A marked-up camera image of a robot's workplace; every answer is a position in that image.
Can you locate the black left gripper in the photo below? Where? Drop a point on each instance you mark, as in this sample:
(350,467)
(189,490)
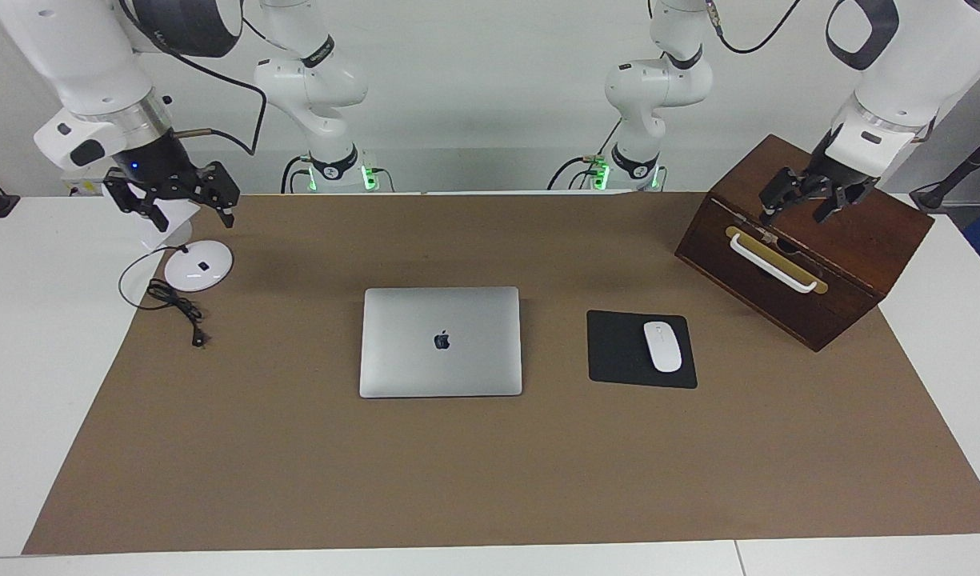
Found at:
(830,176)

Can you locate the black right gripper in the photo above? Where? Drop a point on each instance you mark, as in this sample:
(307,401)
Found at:
(158,164)

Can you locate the silver grey laptop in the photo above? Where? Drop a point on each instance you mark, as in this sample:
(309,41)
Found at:
(442,368)

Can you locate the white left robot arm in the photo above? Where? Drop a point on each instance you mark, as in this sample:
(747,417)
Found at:
(906,64)

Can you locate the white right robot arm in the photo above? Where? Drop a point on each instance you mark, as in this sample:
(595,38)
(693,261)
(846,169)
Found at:
(66,48)

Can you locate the white desk lamp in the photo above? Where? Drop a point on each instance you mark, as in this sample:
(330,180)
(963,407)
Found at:
(198,268)

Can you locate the dark brown wooden box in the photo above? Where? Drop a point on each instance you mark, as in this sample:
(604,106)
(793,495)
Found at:
(858,256)

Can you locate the white power strip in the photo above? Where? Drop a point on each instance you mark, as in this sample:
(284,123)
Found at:
(78,186)

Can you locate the black stand leg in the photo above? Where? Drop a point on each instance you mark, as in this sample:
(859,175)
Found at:
(938,196)

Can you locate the white computer mouse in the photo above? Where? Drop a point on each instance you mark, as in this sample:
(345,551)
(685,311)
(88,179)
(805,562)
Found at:
(662,348)

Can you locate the black mouse pad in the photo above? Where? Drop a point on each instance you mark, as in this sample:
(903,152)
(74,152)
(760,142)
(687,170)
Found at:
(618,352)

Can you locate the brown table mat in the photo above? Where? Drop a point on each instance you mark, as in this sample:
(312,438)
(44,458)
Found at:
(458,480)

